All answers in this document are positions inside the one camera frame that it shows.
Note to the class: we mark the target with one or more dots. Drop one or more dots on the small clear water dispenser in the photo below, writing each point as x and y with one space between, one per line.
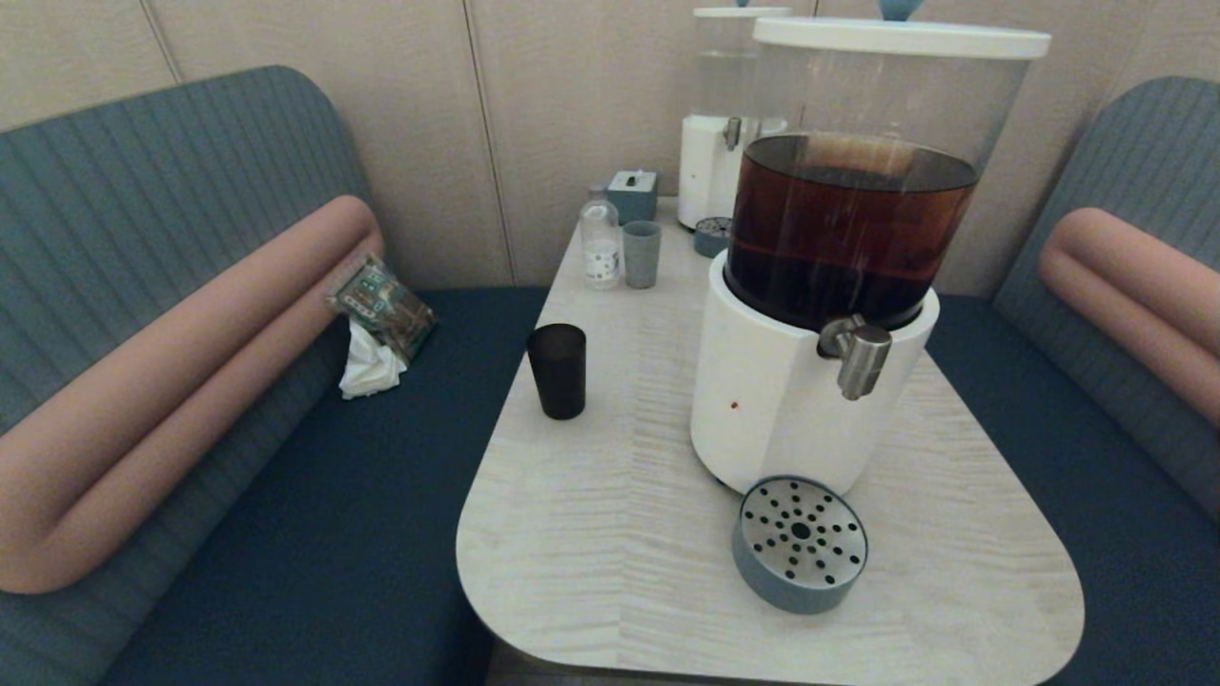
705 171

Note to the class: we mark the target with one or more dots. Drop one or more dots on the dark brown plastic cup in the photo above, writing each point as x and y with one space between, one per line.
559 376

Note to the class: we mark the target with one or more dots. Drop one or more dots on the metal dispenser tap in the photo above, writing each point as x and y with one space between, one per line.
858 360

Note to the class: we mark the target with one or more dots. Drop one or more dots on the teal ribbed sofa bench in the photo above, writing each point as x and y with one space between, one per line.
143 191
1144 162

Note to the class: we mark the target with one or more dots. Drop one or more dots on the grey-blue cup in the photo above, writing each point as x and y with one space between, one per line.
641 257

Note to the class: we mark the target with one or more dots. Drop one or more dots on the clear plastic bottle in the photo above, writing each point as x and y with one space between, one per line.
600 243

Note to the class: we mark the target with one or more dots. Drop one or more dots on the large blue-grey perforated drip tray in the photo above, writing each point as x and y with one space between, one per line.
799 534

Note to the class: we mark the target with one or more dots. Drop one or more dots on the small blue-grey drip tray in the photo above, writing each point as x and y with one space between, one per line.
711 238

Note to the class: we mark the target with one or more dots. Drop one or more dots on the pink bolster cushion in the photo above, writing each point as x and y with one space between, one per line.
1134 286
191 381

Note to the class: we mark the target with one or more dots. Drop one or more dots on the green printed snack packet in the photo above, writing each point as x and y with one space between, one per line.
386 307

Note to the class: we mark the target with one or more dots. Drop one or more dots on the crumpled white tissue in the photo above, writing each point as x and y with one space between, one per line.
370 367

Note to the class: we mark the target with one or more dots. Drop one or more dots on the blue-grey tissue box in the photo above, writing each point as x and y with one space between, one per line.
633 195

